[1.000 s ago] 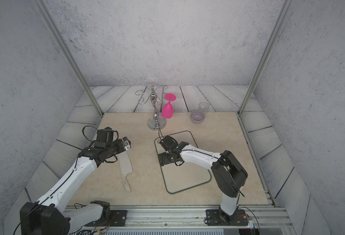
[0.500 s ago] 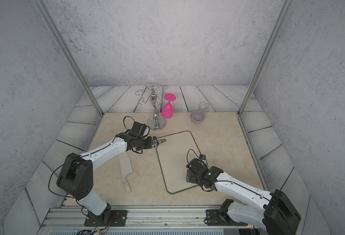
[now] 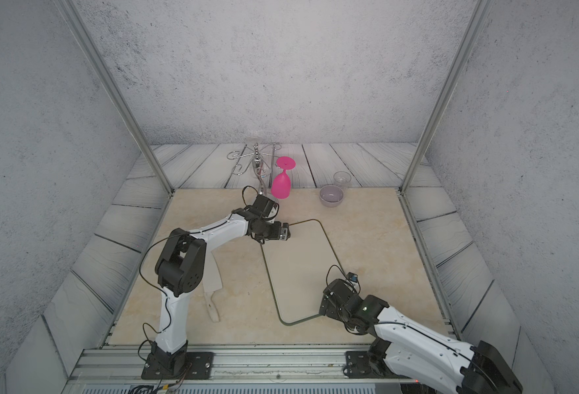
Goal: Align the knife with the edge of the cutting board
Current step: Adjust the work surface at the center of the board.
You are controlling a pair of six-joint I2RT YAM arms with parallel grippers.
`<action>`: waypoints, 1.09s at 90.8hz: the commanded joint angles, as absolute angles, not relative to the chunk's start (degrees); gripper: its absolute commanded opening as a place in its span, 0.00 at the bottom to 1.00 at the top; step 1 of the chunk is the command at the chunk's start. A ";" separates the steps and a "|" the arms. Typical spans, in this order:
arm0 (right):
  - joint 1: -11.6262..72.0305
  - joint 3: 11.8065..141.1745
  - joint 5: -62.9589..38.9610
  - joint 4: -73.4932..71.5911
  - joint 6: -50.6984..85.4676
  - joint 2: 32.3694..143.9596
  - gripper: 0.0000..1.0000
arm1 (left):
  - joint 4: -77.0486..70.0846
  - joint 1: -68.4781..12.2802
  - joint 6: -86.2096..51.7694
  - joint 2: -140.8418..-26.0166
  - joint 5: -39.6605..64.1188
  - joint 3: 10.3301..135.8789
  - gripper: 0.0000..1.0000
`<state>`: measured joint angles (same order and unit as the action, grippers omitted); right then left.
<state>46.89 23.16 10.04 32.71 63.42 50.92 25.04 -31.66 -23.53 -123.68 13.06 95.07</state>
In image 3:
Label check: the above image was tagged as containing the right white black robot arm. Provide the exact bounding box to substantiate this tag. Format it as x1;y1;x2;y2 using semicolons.
320;279;523;393

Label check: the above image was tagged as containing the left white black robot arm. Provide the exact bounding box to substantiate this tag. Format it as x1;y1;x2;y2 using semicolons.
141;195;290;380

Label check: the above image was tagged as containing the aluminium frame post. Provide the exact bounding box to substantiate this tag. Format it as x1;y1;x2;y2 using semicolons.
399;0;494;195
55;0;175;197

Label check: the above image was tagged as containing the left aluminium frame post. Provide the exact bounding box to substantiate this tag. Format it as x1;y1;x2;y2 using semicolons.
55;0;175;197

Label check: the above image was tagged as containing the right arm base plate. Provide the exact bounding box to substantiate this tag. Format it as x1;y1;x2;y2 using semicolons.
343;351;394;379

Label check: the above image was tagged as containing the white cleaver knife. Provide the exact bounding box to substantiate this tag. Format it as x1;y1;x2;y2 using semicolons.
202;251;223;323

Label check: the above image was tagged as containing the clear plastic cup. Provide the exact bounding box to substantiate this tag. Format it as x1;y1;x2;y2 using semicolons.
334;171;353;190

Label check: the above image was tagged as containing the pink plastic goblet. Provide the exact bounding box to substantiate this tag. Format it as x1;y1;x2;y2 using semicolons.
271;156;296;200

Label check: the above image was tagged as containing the beige cutting board green rim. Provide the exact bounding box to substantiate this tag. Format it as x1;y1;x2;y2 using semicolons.
261;219;346;327

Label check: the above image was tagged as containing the purple translucent bowl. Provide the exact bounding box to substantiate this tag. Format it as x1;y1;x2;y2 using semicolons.
319;185;345;208

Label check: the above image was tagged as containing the silver metal cup rack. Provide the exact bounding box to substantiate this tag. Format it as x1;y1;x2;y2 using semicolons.
225;143;282;195

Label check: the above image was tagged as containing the right aluminium frame post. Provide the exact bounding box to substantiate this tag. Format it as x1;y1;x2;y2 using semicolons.
399;0;494;195

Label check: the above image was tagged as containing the aluminium front rail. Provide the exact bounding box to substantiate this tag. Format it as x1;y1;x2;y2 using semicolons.
59;344;498;394

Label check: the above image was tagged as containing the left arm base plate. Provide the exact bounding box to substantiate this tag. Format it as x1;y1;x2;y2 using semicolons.
141;350;215;380

